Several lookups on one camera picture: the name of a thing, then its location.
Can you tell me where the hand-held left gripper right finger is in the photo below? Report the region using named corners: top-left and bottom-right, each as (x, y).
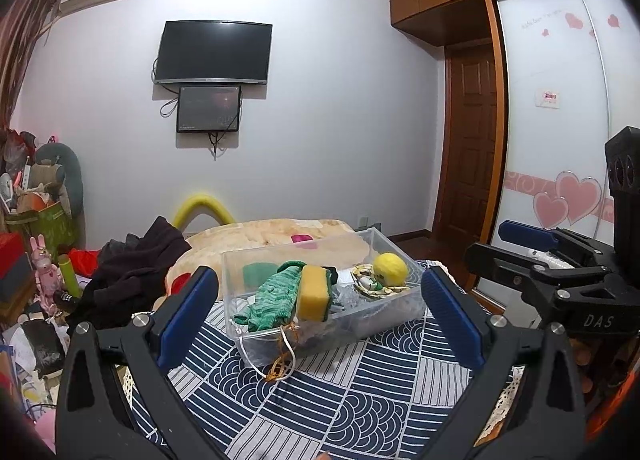
top-left (421, 267), bottom-right (587, 460)

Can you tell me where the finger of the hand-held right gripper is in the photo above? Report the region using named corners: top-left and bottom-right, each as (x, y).
top-left (464, 241), bottom-right (617, 327)
top-left (498, 220), bottom-right (617, 269)

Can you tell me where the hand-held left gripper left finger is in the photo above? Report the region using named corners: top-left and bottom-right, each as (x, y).
top-left (54, 265), bottom-right (221, 460)

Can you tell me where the clear plastic storage box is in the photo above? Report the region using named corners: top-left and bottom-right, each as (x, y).
top-left (221, 227), bottom-right (426, 356)

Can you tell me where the yellow soft ball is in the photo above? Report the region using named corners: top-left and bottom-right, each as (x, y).
top-left (374, 253), bottom-right (410, 287)

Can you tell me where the green knitted drawstring pouch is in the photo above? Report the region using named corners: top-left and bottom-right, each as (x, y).
top-left (234, 261), bottom-right (307, 383)

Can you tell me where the floral fabric pouch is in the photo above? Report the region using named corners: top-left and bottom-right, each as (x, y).
top-left (352, 265), bottom-right (408, 298)

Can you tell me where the yellow sponge with green pad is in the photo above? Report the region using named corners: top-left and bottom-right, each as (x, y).
top-left (296, 265), bottom-right (335, 323)

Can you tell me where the person's right hand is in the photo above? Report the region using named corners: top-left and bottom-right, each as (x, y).
top-left (572, 340), bottom-right (626, 382)

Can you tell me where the pile of black clothes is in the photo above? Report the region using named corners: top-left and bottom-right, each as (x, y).
top-left (67, 215), bottom-right (193, 336)

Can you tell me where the white wardrobe with pink hearts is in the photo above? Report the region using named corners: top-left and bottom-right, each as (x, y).
top-left (490, 0), bottom-right (640, 261)

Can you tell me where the beige printed blanket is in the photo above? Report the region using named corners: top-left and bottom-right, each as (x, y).
top-left (152, 219), bottom-right (373, 311)

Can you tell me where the yellow foam noodle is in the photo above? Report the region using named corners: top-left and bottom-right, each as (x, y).
top-left (171, 193), bottom-right (236, 233)

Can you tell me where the brown wooden door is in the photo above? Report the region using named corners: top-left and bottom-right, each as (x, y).
top-left (432, 43), bottom-right (508, 241)

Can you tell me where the red cloth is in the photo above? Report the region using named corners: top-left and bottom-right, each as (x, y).
top-left (67, 249), bottom-right (103, 276)

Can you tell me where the green cylinder tube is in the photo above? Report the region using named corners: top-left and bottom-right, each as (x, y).
top-left (57, 254), bottom-right (83, 298)

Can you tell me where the blue wave-patterned tablecloth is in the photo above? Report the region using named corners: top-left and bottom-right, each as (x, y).
top-left (120, 260), bottom-right (521, 460)

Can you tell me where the pink rabbit doll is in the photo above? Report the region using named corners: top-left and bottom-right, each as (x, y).
top-left (29, 235), bottom-right (63, 311)

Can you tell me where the black plastic bag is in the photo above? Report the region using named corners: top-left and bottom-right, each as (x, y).
top-left (20, 320), bottom-right (68, 376)

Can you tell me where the green paper bag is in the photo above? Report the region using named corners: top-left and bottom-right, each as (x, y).
top-left (6, 200), bottom-right (76, 261)

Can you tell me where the grey-green curved cushion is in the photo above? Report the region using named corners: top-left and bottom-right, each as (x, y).
top-left (35, 143), bottom-right (83, 216)

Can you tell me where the red box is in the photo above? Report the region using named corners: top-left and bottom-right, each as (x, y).
top-left (0, 233), bottom-right (28, 301)

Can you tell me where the pile of papers and bags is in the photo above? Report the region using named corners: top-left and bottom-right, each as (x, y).
top-left (0, 310), bottom-right (66, 441)

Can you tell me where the pile of household clutter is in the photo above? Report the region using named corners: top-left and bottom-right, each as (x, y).
top-left (0, 129), bottom-right (66, 213)

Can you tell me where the brown striped curtain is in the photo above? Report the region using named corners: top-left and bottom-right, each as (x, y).
top-left (0, 0), bottom-right (66, 131)

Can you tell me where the small black wall monitor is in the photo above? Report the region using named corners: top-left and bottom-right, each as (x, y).
top-left (176, 85), bottom-right (243, 133)

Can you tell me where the black television cable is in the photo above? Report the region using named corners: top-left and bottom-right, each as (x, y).
top-left (151, 58), bottom-right (181, 117)

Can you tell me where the wall-mounted black television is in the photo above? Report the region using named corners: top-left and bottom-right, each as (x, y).
top-left (153, 20), bottom-right (273, 86)

